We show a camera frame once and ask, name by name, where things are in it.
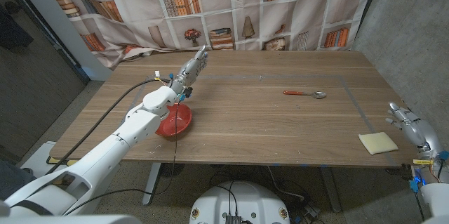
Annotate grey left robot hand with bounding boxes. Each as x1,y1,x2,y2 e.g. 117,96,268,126
170,44,209,93

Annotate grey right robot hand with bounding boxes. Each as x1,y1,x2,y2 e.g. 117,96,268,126
384,102,444,159

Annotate pale yellow sponge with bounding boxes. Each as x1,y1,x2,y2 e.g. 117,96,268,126
358,131,399,156

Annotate red plastic bowl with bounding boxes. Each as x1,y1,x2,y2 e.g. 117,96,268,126
155,103,193,138

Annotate printed bookshelf backdrop cloth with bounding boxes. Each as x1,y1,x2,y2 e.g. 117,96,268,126
37,0,382,70

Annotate white table leg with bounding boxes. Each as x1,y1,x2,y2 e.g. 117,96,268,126
142,162,162,206
319,166,342,213

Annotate floor power strip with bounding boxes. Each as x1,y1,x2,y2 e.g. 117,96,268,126
303,203,321,219

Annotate white robot torso base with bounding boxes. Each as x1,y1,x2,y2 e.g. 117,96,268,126
189,180,291,224

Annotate white floor plate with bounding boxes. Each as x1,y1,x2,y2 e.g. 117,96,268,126
20,140,58,179

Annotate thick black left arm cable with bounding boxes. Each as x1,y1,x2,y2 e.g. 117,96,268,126
45,77,171,176

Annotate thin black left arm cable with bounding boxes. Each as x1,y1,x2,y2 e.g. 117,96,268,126
65,92,187,216

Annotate red-handled metal spoon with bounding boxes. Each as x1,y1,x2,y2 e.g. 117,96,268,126
283,90,328,100

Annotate white floor cable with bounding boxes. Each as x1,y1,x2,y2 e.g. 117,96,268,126
267,166,305,202

